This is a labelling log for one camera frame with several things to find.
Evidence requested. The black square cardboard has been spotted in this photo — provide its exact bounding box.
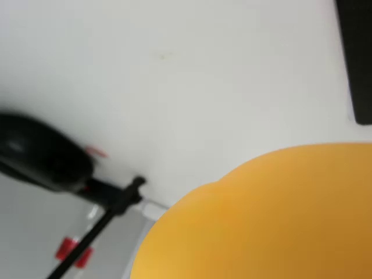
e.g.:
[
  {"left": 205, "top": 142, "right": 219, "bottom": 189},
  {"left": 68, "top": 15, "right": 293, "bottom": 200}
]
[{"left": 334, "top": 0, "right": 372, "bottom": 126}]

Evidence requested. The small red pin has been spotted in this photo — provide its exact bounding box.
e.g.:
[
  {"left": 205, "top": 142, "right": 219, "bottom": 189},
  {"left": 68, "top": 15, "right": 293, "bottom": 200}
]
[{"left": 86, "top": 146, "right": 109, "bottom": 159}]

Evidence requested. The small red block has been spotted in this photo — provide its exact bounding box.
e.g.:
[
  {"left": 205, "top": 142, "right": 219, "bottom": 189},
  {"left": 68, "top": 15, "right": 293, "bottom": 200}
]
[
  {"left": 74, "top": 246, "right": 94, "bottom": 269},
  {"left": 56, "top": 237, "right": 78, "bottom": 261}
]

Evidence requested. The orange rubber duck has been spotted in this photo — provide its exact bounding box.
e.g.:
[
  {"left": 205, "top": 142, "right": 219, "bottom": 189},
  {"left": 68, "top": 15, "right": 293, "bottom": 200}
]
[{"left": 130, "top": 142, "right": 372, "bottom": 279}]

